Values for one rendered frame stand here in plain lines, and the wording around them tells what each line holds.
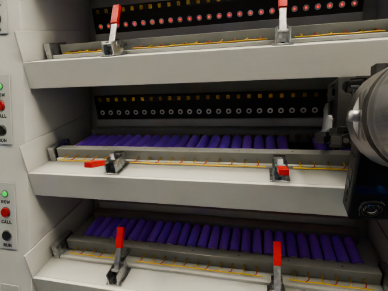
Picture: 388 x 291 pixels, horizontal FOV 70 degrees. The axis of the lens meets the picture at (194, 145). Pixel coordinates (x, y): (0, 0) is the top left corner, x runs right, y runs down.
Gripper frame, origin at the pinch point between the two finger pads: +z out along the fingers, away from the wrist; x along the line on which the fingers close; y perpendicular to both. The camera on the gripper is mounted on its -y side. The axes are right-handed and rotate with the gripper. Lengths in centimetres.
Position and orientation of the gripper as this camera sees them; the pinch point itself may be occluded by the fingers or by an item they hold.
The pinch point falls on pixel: (337, 139)
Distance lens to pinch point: 50.1
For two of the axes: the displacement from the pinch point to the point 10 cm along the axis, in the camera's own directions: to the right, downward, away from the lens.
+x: -9.7, -0.2, 2.3
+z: 2.3, -0.3, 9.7
